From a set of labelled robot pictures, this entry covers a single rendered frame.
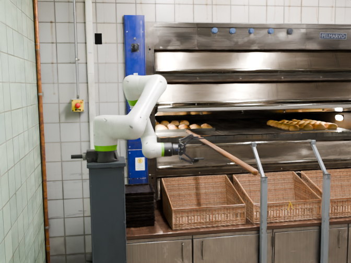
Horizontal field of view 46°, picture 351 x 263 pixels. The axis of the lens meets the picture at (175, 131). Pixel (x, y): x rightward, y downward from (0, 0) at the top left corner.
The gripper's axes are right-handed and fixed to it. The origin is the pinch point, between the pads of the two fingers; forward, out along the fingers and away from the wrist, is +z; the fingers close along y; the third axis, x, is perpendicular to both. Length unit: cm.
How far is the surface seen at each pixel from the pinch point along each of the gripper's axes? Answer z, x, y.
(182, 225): -11, -15, 57
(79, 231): -87, -65, 74
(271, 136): 76, -65, 1
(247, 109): 49, -50, -23
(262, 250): 46, -5, 76
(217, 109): 24, -50, -23
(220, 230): 16, -10, 61
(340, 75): 138, -65, -50
